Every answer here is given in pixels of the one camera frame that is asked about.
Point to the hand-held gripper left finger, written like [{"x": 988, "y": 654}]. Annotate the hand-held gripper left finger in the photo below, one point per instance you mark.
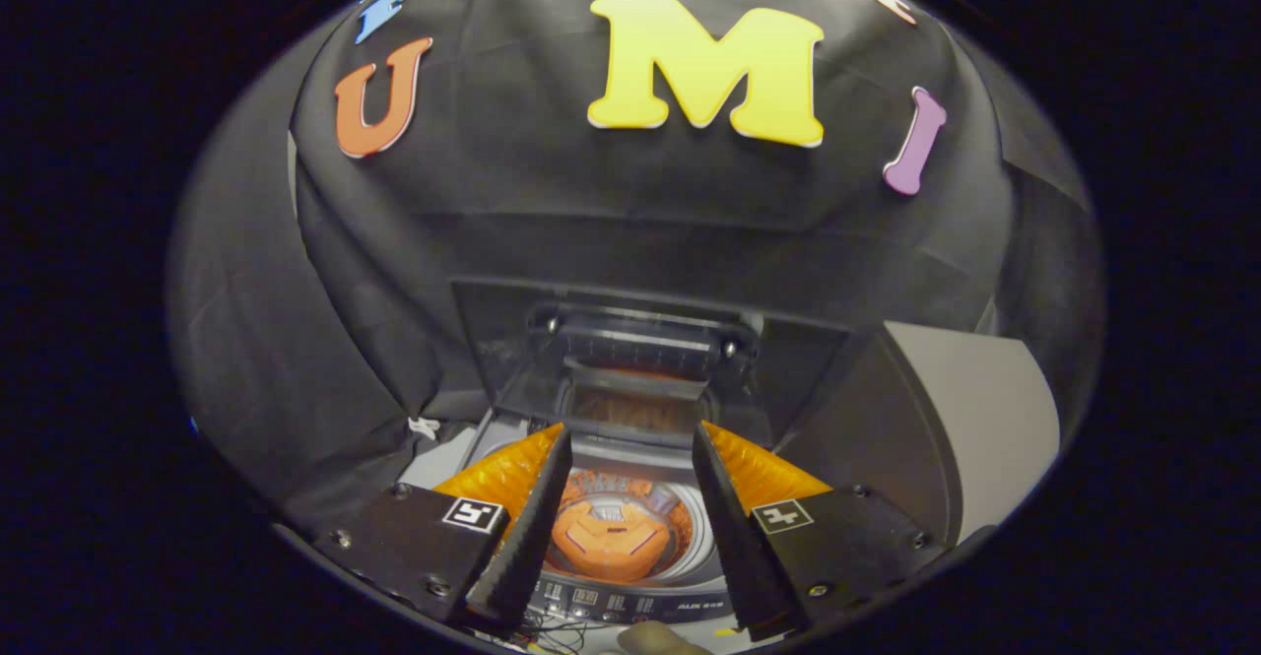
[{"x": 522, "y": 547}]

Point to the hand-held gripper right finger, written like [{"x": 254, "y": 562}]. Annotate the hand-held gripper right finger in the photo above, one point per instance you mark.
[{"x": 734, "y": 547}]

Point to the yellow orange shirt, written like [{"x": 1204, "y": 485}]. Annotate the yellow orange shirt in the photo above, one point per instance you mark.
[{"x": 611, "y": 537}]

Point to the grey washing machine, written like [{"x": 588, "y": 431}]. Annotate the grey washing machine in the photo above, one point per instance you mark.
[{"x": 630, "y": 596}]

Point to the dark washing machine lid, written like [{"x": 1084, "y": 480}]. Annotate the dark washing machine lid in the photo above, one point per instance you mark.
[{"x": 640, "y": 350}]

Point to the beige rounded object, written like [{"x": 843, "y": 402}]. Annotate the beige rounded object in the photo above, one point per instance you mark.
[{"x": 655, "y": 638}]

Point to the beige cabinet with dark top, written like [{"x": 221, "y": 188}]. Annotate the beige cabinet with dark top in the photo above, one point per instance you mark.
[{"x": 985, "y": 419}]

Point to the black backdrop cloth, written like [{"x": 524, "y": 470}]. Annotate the black backdrop cloth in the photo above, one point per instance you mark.
[{"x": 591, "y": 202}]

